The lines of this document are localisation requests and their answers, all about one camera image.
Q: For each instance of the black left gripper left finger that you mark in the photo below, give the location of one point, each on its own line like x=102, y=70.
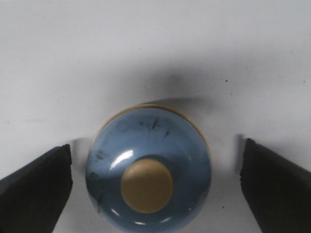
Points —
x=33, y=197

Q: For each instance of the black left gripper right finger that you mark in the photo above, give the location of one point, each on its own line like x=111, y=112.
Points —
x=277, y=191

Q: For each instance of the blue desk bell cream base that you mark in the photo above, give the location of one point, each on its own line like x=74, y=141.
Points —
x=148, y=170

